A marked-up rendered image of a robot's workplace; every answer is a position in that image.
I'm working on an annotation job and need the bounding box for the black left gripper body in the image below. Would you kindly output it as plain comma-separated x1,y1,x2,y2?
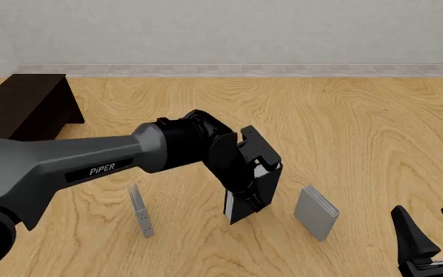
225,169,263,203

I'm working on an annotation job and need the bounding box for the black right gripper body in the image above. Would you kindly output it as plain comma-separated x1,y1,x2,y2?
397,252,443,277

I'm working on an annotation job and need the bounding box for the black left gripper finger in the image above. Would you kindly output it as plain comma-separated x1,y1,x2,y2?
241,191,271,215

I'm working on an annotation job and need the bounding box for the thick grey book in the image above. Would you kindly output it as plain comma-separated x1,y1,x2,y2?
293,184,341,243

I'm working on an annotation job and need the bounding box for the thin grey book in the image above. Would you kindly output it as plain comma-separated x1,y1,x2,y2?
126,182,156,239

